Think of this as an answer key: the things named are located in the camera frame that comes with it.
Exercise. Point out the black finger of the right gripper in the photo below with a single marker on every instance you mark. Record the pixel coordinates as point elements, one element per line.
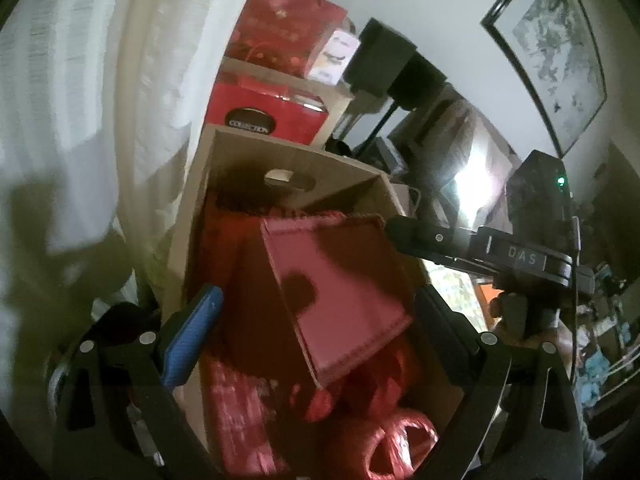
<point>430,241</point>

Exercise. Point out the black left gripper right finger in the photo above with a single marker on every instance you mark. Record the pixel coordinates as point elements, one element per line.
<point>517,418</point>

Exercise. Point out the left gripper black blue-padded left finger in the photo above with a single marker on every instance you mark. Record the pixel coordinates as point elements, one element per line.
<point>116,416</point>

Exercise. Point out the dark red gift box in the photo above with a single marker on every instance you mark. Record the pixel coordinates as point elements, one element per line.
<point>342,286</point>

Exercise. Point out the long red packet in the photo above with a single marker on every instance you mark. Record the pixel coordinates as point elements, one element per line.
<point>242,421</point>

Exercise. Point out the red ribbon coil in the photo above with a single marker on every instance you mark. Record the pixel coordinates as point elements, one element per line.
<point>393,447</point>

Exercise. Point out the red paper bag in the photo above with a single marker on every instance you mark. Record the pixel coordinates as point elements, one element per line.
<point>254,332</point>

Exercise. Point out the person hand holding gripper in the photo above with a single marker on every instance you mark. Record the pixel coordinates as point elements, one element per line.
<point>520,324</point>

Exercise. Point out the yellow plaid bed sheet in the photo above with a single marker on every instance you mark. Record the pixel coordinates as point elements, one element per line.
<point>456,288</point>

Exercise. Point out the orange box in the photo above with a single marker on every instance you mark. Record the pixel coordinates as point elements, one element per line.
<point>485,293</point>

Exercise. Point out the brown headboard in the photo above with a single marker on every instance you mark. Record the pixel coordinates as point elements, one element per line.
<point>457,161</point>

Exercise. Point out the right black speaker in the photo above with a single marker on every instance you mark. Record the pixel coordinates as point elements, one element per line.
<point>416,83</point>

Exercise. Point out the black speaker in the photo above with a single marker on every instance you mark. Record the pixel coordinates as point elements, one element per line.
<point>416,83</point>
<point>383,53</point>

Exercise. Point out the tan cardboard box under bags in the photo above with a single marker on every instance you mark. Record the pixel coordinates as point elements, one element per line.
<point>336,99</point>

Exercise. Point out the red collection gift box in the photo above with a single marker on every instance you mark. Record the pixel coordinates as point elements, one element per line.
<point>264,107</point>

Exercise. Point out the left black speaker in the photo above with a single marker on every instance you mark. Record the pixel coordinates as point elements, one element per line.
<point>383,53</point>

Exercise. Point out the open brown cardboard box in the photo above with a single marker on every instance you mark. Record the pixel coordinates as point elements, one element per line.
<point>254,174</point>

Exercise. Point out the white pink small box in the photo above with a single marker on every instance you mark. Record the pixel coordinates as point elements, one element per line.
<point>328,63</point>

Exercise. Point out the framed ink painting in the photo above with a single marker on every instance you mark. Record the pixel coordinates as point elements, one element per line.
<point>552,47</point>

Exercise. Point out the large red gift bag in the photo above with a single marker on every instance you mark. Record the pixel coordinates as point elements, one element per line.
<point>283,35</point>

